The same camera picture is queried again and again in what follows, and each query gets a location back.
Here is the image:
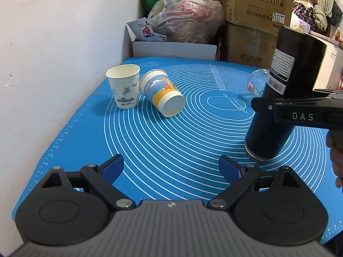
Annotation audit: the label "black tumbler cup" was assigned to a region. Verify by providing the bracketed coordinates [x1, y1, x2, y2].
[244, 26, 328, 163]

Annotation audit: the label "floral purple cloth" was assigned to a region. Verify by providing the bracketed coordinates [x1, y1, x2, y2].
[292, 2, 316, 33]

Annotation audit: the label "plain brown cardboard box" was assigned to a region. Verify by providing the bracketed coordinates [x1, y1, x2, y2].
[224, 22, 280, 69]

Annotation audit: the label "clear plastic bag red contents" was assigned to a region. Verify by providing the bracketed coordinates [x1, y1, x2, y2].
[147, 0, 225, 44]

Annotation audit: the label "large brown cardboard box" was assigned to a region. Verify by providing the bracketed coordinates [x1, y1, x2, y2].
[222, 0, 295, 36]

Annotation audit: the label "white cabinet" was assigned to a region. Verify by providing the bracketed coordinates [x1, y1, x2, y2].
[308, 30, 343, 90]

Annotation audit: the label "white blue printed packet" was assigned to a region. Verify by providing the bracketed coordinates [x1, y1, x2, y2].
[126, 18, 167, 42]

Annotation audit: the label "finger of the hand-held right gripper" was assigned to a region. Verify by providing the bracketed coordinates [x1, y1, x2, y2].
[251, 97, 277, 113]

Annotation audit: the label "blue yellow paper cup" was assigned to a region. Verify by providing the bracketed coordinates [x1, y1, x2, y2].
[139, 69, 186, 118]

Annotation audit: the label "white paper cup grey print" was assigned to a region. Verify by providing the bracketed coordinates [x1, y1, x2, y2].
[105, 64, 140, 110]

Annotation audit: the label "white yellow plastic bag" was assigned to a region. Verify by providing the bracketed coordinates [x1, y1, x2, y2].
[290, 13, 311, 34]

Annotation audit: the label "person's right hand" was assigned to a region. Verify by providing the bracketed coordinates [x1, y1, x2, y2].
[326, 129, 343, 189]

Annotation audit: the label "clear glass jar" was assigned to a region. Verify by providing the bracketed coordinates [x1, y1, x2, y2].
[248, 69, 271, 98]

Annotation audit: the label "white cardboard box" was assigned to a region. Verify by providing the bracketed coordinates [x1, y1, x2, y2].
[125, 23, 217, 60]

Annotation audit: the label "pale green cloth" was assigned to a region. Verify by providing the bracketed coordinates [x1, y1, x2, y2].
[313, 0, 341, 31]

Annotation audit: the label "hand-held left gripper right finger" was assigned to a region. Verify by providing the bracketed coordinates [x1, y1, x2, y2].
[206, 155, 303, 210]

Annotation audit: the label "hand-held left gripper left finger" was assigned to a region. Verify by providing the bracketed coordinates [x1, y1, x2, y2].
[40, 154, 137, 211]

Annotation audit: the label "blue silicone baking mat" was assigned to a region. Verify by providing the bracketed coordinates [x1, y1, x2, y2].
[11, 57, 343, 245]

